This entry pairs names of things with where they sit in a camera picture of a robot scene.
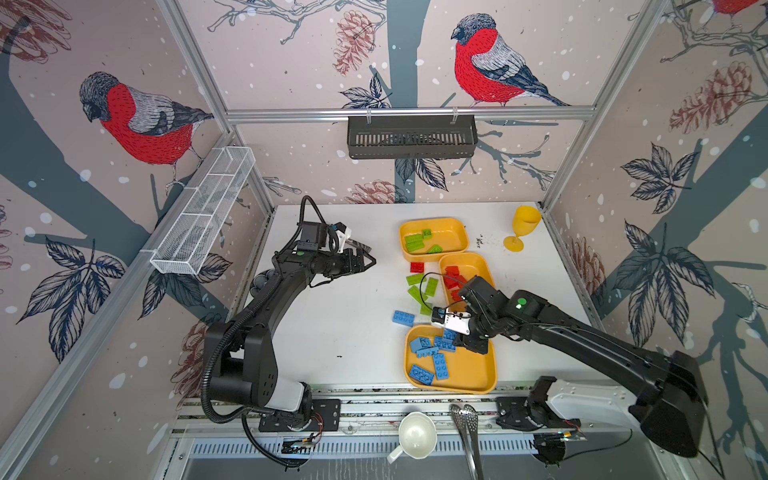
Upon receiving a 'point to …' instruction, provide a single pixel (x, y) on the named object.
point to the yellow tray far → (426, 239)
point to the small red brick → (452, 271)
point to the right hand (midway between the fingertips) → (454, 337)
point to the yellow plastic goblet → (524, 222)
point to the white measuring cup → (417, 436)
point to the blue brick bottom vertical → (425, 352)
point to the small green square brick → (426, 233)
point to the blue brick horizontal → (421, 374)
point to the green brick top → (414, 279)
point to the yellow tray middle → (471, 265)
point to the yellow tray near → (432, 358)
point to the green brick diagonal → (416, 293)
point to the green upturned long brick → (435, 249)
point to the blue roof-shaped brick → (420, 343)
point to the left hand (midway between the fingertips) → (363, 263)
